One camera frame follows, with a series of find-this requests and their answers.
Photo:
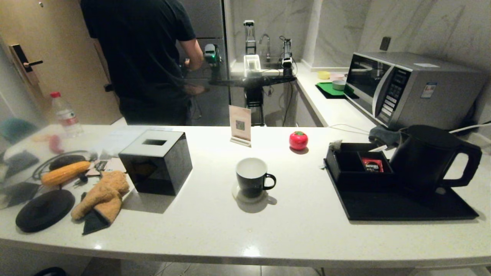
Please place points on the silver microwave oven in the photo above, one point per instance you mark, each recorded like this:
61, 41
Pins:
433, 96

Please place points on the black rounded plastic object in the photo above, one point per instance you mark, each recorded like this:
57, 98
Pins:
50, 271

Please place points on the yellow toy corn cob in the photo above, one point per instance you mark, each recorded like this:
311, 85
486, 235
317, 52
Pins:
65, 173

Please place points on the black round kettle base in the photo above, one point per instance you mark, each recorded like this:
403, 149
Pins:
44, 211

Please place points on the grey-green bowl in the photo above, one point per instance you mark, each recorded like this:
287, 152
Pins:
339, 84

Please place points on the beige QR sign card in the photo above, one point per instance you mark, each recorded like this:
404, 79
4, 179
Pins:
240, 122

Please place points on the black mug white inside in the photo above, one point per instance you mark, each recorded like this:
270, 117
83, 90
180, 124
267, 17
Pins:
251, 184

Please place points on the grey device green light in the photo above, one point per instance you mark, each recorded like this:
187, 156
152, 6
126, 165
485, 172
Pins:
211, 53

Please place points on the grey cloth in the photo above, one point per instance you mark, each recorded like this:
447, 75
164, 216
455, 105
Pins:
383, 135

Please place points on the teal rounded object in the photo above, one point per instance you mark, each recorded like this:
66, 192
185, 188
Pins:
15, 129

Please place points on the person in black shirt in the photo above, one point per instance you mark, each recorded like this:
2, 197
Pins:
142, 57

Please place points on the black sachet holder box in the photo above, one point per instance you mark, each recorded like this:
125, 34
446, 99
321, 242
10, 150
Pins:
345, 165

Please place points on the white plastic container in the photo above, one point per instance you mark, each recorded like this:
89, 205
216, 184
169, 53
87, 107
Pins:
252, 63

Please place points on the black background table top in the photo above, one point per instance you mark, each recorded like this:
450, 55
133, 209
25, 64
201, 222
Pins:
253, 80

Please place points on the chrome faucet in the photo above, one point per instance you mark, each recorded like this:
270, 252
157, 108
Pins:
268, 48

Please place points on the black electric kettle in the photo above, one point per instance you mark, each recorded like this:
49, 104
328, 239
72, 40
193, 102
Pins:
422, 161

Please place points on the clear water bottle red cap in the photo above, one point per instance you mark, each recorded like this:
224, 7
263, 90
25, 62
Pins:
66, 115

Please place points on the black table column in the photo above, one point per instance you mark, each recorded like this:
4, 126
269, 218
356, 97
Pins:
254, 103

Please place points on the black oval object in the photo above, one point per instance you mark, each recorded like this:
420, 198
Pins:
67, 161

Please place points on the green cutting board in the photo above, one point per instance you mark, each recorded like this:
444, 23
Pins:
330, 88

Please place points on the paper card black label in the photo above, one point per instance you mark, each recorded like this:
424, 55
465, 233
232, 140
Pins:
107, 165

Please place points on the pink bowl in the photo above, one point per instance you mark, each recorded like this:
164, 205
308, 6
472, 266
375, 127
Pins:
337, 76

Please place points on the yellow bowl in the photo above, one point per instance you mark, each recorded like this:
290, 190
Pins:
324, 74

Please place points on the black power plug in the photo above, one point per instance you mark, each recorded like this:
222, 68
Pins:
81, 177

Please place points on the black cube tissue box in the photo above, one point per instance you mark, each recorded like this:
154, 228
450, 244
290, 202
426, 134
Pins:
161, 168

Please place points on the red coffee sachet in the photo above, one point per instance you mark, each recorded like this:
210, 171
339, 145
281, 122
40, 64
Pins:
371, 165

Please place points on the beige wooden door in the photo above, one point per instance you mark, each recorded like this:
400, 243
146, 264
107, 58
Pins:
57, 38

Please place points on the green cutting mat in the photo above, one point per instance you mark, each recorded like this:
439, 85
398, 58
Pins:
326, 95

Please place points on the white stick sachet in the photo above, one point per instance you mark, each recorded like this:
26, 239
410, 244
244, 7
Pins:
379, 147

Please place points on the black rectangular serving tray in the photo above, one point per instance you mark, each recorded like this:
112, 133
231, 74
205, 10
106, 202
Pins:
402, 207

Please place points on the black door lock with lever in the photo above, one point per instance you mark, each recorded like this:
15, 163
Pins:
23, 63

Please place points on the dark flat packet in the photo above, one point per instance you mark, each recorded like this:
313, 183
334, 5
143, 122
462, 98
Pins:
19, 161

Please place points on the white round coaster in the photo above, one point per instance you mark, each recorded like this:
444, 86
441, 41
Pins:
234, 193

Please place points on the red toy tomato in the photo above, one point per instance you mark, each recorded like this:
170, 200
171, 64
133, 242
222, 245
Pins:
298, 140

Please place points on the dark wall switch plate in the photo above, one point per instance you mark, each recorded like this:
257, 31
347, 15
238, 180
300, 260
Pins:
385, 43

